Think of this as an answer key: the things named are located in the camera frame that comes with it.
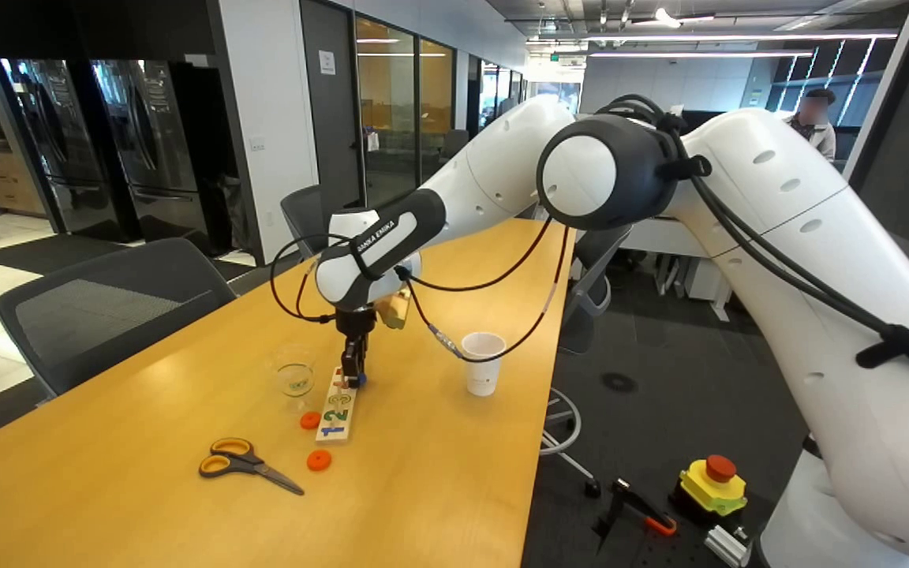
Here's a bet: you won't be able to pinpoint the grey chair base with footring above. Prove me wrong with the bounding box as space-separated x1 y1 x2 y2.
538 384 605 498

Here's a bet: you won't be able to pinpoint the person in white shirt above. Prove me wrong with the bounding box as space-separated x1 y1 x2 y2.
786 85 844 162

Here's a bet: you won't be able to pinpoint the silver metal box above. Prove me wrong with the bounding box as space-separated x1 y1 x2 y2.
704 520 758 568

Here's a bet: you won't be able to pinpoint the grey mesh office chair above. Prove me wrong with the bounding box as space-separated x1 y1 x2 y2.
568 223 630 317
0 232 240 399
277 184 356 255

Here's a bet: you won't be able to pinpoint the black clamp orange handle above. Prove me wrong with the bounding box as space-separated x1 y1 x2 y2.
592 476 683 548

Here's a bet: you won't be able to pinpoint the white paper cup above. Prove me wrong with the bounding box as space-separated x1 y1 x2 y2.
459 329 507 399

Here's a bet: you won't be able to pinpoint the orange handled scissors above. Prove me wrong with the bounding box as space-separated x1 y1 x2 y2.
195 435 311 498

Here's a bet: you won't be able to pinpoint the brown wrist camera board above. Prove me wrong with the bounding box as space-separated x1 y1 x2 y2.
372 294 413 332

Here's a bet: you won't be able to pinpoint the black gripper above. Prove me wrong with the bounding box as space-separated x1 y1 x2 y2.
332 303 383 392

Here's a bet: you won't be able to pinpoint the yellow red emergency stop button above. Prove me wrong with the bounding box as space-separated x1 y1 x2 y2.
669 452 750 530

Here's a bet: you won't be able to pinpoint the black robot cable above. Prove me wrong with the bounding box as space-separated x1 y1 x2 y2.
265 92 909 384

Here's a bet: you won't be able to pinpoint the black framed glass doors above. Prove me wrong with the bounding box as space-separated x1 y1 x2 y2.
0 0 263 263

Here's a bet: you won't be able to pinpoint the white office desk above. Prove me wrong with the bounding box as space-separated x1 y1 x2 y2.
623 215 736 325

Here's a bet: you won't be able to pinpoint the clear glass cup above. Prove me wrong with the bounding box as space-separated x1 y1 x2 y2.
275 360 320 399

